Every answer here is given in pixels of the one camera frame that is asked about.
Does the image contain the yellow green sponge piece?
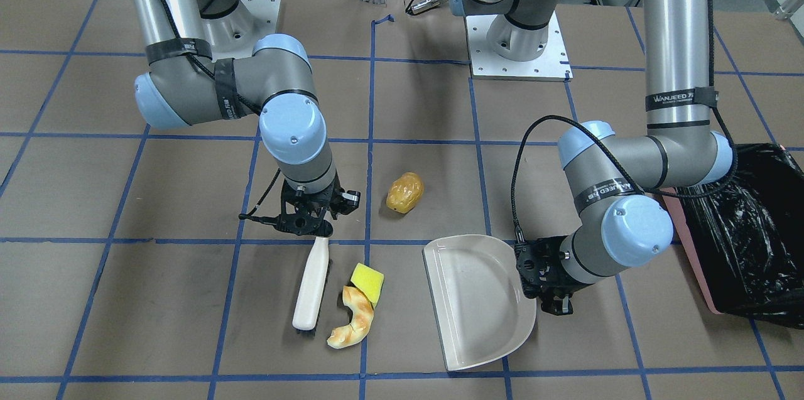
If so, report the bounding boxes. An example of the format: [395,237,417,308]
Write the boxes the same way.
[350,263,384,308]

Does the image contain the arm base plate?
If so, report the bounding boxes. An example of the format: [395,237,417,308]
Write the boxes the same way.
[201,0,281,60]
[465,12,573,82]

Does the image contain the toy croissant bread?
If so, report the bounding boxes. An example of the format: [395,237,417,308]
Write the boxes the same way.
[327,286,374,349]

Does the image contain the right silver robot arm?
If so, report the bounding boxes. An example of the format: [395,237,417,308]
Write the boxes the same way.
[133,0,360,237]

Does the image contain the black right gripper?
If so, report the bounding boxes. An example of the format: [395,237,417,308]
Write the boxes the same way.
[239,176,360,237]

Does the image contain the toy yellow potato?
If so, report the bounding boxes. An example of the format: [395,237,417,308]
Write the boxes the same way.
[386,172,425,214]

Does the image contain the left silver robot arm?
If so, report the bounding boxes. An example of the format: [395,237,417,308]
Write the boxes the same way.
[514,0,736,315]

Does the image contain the white hand brush black bristles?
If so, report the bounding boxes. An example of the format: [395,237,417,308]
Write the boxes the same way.
[291,237,330,336]

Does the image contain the pink bin with black bag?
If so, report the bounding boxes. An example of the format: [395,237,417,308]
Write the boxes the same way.
[665,143,803,329]

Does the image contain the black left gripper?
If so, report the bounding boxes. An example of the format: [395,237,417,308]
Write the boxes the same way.
[514,235,575,315]

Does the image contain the beige plastic dustpan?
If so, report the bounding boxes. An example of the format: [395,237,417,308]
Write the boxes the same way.
[422,234,537,371]

